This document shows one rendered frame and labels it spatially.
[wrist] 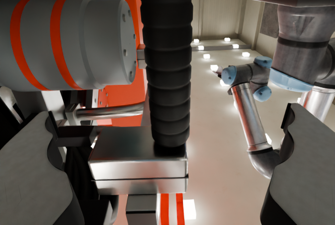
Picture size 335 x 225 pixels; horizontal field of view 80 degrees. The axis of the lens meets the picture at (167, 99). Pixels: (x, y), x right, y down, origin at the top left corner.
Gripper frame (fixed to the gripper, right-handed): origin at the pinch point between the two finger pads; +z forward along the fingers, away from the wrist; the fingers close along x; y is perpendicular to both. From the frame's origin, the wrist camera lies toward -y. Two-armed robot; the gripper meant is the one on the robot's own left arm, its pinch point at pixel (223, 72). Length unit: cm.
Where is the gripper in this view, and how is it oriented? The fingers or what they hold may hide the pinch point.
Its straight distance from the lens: 125.4
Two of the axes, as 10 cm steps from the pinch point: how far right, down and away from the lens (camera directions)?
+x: -9.5, 0.5, -3.0
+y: 1.0, -8.8, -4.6
